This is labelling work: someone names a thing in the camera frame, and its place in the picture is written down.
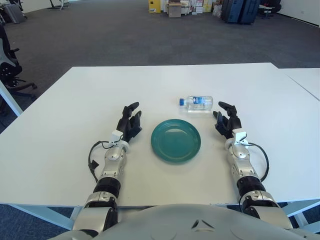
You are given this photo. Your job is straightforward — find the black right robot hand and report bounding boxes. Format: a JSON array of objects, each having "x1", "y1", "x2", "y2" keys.
[{"x1": 212, "y1": 101, "x2": 248, "y2": 146}]

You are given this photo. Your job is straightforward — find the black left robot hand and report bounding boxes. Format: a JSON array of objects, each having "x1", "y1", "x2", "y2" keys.
[{"x1": 111, "y1": 101, "x2": 144, "y2": 147}]

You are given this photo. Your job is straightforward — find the clear plastic water bottle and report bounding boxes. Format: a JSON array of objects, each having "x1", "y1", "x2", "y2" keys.
[{"x1": 178, "y1": 95, "x2": 215, "y2": 115}]

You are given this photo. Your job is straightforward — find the round green plate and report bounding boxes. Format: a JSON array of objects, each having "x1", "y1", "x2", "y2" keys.
[{"x1": 150, "y1": 119, "x2": 202, "y2": 165}]

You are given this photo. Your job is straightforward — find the grey robot torso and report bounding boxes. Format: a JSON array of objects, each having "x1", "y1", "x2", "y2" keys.
[{"x1": 52, "y1": 202, "x2": 320, "y2": 240}]

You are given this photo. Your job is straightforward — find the dark blue suitcase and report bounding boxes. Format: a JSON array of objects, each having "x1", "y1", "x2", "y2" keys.
[
  {"x1": 239, "y1": 0, "x2": 259, "y2": 25},
  {"x1": 226, "y1": 0, "x2": 244, "y2": 24}
]

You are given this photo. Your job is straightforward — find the black suitcase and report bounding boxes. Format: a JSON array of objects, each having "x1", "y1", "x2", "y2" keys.
[{"x1": 220, "y1": 0, "x2": 230, "y2": 21}]

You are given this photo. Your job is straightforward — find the white plastic bag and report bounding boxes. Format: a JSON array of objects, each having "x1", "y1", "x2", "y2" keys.
[{"x1": 212, "y1": 3, "x2": 223, "y2": 17}]

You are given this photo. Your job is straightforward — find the white slanted table leg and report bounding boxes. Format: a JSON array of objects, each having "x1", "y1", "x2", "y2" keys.
[{"x1": 0, "y1": 81, "x2": 23, "y2": 118}]

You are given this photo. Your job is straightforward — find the small white side table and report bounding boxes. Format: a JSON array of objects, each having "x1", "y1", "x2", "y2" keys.
[{"x1": 258, "y1": 4, "x2": 273, "y2": 19}]

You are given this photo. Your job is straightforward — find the yellow box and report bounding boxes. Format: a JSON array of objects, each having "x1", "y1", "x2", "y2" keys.
[{"x1": 148, "y1": 0, "x2": 162, "y2": 14}]

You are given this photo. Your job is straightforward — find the white shelf with cartons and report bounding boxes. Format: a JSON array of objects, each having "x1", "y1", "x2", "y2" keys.
[{"x1": 161, "y1": 0, "x2": 213, "y2": 15}]

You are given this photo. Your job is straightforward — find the black swivel chair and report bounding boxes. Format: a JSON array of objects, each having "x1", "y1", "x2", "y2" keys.
[{"x1": 269, "y1": 0, "x2": 282, "y2": 12}]

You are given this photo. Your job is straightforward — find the black mesh office chair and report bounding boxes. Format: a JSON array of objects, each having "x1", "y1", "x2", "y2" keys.
[{"x1": 0, "y1": 24, "x2": 38, "y2": 101}]

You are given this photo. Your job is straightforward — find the black chair base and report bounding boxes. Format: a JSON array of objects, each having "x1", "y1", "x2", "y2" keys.
[{"x1": 46, "y1": 0, "x2": 70, "y2": 10}]

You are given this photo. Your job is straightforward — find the grey storage crate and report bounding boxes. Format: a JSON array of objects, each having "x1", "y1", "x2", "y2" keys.
[{"x1": 2, "y1": 4, "x2": 28, "y2": 25}]

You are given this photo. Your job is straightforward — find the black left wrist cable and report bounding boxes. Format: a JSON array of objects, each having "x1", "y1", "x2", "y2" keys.
[{"x1": 87, "y1": 140, "x2": 116, "y2": 185}]

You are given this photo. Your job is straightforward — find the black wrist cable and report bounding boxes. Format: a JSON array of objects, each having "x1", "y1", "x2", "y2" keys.
[
  {"x1": 246, "y1": 141, "x2": 270, "y2": 183},
  {"x1": 87, "y1": 140, "x2": 116, "y2": 185}
]

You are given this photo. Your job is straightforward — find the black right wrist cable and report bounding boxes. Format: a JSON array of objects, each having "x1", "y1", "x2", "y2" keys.
[{"x1": 246, "y1": 141, "x2": 270, "y2": 183}]

